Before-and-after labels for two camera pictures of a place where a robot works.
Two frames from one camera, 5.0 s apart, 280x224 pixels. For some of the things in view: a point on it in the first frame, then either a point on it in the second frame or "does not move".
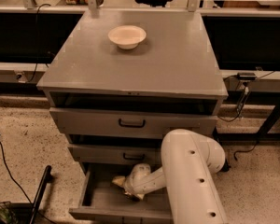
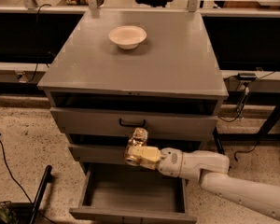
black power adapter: x=245 y=76 does not move
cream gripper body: x=133 y=181 -> x=170 y=160
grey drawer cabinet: x=124 y=79 does not move
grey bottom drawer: x=101 y=199 does not move
